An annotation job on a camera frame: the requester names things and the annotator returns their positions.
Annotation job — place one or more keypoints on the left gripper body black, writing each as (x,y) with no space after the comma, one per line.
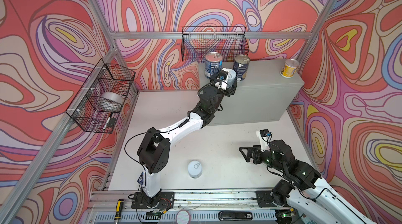
(218,95)

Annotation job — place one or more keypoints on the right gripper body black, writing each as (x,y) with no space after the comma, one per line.
(266,158)

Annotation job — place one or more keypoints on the teal can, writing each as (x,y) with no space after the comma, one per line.
(194,169)
(231,77)

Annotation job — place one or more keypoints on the large blue-label can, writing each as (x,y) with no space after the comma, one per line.
(213,63)

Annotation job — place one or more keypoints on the chopped tomato can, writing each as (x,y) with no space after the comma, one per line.
(240,66)

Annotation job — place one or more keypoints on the small orange-label can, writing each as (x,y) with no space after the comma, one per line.
(289,69)

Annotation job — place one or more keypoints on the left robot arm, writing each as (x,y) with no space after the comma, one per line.
(155,147)

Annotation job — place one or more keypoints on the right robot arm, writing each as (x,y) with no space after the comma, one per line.
(301,186)

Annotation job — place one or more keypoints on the teal can front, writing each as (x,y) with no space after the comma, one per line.
(194,169)

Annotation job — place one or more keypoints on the grey metal cabinet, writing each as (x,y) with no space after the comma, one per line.
(263,96)

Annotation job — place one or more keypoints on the black barcode device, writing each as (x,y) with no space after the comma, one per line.
(234,215)

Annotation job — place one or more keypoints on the blue stapler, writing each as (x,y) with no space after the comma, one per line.
(141,179)

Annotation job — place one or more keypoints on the green circuit board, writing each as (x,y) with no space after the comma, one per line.
(153,215)

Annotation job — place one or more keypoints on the yellow black screwdriver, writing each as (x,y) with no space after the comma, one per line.
(118,211)

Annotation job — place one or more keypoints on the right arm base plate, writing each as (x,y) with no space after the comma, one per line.
(269,198)

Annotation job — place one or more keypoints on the back black wire basket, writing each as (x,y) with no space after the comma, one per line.
(229,41)

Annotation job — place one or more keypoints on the black wire basket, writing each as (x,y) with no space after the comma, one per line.
(229,41)
(84,109)

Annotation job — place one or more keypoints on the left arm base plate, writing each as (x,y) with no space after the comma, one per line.
(162,200)

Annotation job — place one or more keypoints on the left black wire basket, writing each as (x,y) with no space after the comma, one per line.
(84,109)

